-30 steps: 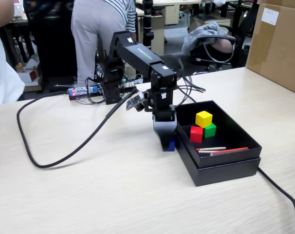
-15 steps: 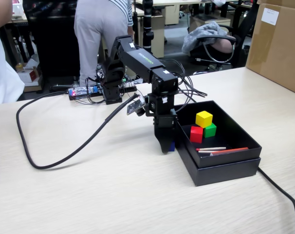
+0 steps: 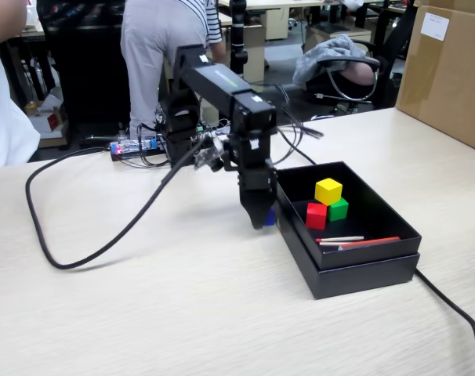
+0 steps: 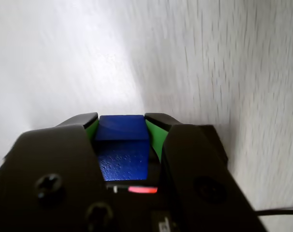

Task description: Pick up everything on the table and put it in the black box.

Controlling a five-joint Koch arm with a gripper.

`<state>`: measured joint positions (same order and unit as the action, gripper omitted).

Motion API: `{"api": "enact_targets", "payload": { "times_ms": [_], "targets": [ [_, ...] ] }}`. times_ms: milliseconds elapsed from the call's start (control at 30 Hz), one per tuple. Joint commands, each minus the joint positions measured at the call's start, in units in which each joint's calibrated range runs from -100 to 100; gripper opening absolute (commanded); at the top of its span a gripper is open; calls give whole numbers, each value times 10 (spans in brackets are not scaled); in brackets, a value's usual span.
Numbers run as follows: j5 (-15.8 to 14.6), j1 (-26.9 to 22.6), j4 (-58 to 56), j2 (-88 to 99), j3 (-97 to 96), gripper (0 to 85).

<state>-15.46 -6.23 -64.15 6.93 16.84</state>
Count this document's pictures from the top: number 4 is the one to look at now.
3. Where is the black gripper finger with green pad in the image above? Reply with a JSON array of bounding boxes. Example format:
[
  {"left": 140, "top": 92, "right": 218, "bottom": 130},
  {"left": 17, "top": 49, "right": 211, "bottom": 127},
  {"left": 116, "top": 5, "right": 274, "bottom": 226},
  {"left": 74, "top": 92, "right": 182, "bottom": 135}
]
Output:
[
  {"left": 0, "top": 112, "right": 113, "bottom": 232},
  {"left": 144, "top": 112, "right": 268, "bottom": 232}
]

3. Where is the red cube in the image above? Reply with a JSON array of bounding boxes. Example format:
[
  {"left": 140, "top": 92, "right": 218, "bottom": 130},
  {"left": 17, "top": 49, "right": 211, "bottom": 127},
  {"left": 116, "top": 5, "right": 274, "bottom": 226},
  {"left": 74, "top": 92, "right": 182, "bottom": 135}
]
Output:
[{"left": 127, "top": 186, "right": 159, "bottom": 194}]

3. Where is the blue cube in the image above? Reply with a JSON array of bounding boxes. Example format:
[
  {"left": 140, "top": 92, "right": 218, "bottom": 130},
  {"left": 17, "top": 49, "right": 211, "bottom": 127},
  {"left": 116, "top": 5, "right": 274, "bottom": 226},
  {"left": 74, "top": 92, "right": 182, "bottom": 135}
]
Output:
[{"left": 92, "top": 115, "right": 150, "bottom": 182}]

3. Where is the black cable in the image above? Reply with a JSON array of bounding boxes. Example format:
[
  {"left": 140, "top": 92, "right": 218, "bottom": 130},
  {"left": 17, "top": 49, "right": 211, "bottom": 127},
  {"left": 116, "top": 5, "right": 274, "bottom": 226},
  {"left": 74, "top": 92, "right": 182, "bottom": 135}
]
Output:
[{"left": 254, "top": 208, "right": 293, "bottom": 216}]

